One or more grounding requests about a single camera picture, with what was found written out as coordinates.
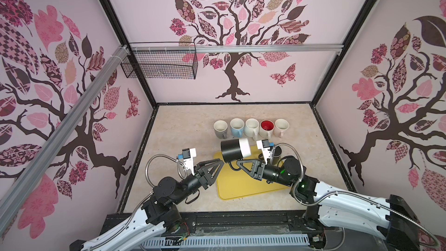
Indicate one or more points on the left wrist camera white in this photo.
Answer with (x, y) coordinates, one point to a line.
(186, 160)

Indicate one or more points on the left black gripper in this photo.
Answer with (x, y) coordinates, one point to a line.
(205, 179)

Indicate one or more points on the white mug red interior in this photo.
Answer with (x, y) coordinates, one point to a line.
(266, 129)

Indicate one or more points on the black mug white base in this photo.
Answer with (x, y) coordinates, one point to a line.
(235, 149)

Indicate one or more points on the grey mug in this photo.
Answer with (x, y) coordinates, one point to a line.
(221, 129)

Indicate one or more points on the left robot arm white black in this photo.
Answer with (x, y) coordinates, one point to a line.
(156, 214)

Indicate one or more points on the yellow plastic tray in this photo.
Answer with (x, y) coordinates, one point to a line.
(238, 184)

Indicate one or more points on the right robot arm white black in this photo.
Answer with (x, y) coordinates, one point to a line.
(390, 219)

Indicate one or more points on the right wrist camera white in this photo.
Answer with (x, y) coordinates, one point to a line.
(266, 148)

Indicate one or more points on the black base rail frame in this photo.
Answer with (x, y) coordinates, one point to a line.
(282, 222)

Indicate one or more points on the pale pink mug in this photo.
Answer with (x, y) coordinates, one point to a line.
(280, 127)

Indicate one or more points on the black wire basket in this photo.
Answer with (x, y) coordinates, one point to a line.
(161, 60)

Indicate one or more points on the aluminium rail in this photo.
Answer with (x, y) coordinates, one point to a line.
(27, 181)
(241, 48)

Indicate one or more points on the back aluminium rail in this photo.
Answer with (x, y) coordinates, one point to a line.
(241, 48)

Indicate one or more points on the white ribbed-base mug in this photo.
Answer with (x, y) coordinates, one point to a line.
(251, 128)

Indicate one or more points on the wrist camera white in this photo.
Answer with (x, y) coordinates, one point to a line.
(266, 148)
(186, 160)

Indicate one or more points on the all black mug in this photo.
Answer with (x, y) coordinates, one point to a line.
(277, 155)

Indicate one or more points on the light blue mug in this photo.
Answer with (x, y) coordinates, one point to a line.
(237, 127)

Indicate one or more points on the left aluminium rail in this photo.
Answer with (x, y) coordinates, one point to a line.
(27, 181)

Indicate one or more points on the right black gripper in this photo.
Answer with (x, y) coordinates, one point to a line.
(258, 169)

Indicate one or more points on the white slotted cable duct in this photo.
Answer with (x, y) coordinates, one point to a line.
(226, 241)

